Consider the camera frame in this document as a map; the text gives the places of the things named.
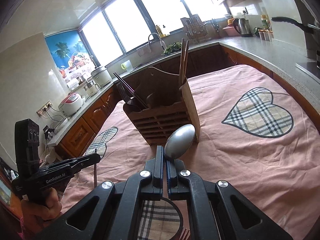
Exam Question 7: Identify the steel spoon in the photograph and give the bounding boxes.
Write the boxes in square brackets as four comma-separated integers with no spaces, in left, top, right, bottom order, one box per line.
[164,124,196,160]

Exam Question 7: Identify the brown chopstick with dotted end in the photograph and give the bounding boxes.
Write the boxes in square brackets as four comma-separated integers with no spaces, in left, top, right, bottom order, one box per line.
[182,40,189,83]

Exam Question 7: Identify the large steel fork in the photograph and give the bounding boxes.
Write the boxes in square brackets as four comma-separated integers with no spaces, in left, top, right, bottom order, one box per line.
[116,82,132,105]

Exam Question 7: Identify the long brown wooden chopstick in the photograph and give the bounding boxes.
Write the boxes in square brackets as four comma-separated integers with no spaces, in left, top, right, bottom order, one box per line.
[178,38,185,87]

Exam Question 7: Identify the person's left hand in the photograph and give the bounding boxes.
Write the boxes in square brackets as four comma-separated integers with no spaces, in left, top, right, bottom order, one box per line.
[20,188,62,239]

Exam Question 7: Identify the lower wooden cabinets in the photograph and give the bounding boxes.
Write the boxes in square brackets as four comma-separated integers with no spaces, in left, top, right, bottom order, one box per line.
[54,45,319,159]

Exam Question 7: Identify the pink cloth with plaid hearts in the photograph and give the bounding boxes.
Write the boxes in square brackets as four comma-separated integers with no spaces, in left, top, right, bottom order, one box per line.
[61,65,319,239]

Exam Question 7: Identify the white pink rice cooker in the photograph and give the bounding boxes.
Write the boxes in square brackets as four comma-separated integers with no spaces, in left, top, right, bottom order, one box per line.
[58,93,85,117]

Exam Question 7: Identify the small white electric kettle pot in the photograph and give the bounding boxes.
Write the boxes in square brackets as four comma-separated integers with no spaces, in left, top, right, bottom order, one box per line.
[84,80,101,96]

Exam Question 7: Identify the wooden utensil holder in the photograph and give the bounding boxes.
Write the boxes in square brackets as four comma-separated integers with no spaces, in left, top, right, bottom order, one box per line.
[123,67,201,145]

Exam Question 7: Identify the cream electric cooker pot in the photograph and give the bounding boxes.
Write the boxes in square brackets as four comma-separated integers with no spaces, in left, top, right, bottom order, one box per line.
[91,66,112,87]

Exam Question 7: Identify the tropical fruit poster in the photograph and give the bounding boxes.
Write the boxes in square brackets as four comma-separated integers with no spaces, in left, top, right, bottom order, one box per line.
[44,30,95,88]

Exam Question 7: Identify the pink dish cloth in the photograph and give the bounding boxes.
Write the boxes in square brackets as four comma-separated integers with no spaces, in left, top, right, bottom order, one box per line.
[136,44,152,57]

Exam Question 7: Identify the green leafy vegetables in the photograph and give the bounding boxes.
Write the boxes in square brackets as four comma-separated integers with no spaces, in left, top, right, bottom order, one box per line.
[163,42,182,56]

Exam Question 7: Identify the sink faucet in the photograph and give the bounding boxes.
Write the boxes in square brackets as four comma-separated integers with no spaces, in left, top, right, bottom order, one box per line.
[148,33,167,50]

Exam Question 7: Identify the pink basin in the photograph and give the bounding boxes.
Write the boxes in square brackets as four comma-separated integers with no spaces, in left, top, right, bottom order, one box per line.
[223,25,240,37]

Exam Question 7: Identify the dish drying rack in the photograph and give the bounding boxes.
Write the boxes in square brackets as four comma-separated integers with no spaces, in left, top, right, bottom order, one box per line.
[181,14,209,44]

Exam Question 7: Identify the spice jars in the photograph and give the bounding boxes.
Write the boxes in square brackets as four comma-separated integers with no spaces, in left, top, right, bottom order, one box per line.
[258,29,274,42]

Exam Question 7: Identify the yellow bottle on sill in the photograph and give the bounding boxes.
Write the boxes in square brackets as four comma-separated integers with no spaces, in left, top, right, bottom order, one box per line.
[156,25,165,38]

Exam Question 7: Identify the stainless steel electric kettle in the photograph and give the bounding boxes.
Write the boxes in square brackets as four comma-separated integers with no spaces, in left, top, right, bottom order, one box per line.
[233,18,253,37]

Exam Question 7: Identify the condiment bottles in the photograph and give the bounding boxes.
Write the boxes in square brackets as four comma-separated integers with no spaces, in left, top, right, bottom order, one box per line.
[261,15,270,30]

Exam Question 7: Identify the window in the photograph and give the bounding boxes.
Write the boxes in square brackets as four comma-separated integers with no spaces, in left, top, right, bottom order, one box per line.
[80,0,227,66]

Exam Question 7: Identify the black wok with lid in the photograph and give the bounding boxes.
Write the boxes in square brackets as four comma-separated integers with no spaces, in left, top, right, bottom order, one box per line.
[271,16,319,46]

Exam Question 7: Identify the wall power outlet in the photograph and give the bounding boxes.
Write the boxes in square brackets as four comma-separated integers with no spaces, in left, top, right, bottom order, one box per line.
[36,100,53,117]

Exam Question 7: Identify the measuring jug with green handle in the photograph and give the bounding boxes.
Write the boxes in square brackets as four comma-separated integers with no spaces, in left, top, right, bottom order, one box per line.
[120,60,133,72]

